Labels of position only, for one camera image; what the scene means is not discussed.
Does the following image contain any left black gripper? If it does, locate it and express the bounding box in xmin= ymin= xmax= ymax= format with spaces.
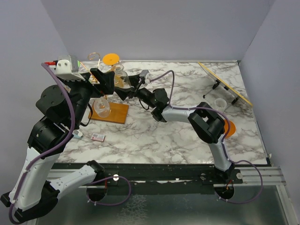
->
xmin=64 ymin=67 xmax=116 ymax=127

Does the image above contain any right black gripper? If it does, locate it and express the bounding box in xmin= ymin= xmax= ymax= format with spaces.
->
xmin=115 ymin=74 xmax=156 ymax=109

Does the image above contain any clear stemmed glass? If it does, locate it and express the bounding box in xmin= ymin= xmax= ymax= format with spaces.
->
xmin=112 ymin=64 xmax=131 ymax=89

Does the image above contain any yellow plastic wine glass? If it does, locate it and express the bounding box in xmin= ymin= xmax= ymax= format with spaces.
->
xmin=102 ymin=53 xmax=120 ymax=71

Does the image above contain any orange plastic wine glass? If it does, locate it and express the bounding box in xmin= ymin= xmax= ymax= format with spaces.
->
xmin=224 ymin=120 xmax=236 ymax=138

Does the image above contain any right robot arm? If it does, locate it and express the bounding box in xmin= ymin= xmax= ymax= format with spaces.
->
xmin=115 ymin=75 xmax=234 ymax=183

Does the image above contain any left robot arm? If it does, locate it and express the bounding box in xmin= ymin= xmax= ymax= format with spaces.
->
xmin=0 ymin=68 xmax=114 ymax=225

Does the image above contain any small red white box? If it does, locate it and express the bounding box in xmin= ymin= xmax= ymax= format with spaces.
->
xmin=91 ymin=133 xmax=105 ymax=142

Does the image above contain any small white blue object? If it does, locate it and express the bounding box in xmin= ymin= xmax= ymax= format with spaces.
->
xmin=73 ymin=130 xmax=83 ymax=139

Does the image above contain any small whiteboard on stand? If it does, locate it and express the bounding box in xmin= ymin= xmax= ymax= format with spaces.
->
xmin=198 ymin=62 xmax=253 ymax=109

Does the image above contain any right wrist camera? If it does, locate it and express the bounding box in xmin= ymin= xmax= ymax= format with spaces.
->
xmin=139 ymin=70 xmax=151 ymax=85

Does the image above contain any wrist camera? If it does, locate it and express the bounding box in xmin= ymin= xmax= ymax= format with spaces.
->
xmin=41 ymin=55 xmax=85 ymax=82
xmin=139 ymin=70 xmax=151 ymax=85

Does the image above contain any gold wire glass rack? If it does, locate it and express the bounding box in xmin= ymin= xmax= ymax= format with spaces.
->
xmin=88 ymin=53 xmax=129 ymax=124

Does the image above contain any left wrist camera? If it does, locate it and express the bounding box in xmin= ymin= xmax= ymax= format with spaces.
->
xmin=41 ymin=55 xmax=85 ymax=82

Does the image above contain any black metal base rail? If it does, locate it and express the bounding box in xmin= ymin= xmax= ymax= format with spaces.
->
xmin=46 ymin=161 xmax=282 ymax=195

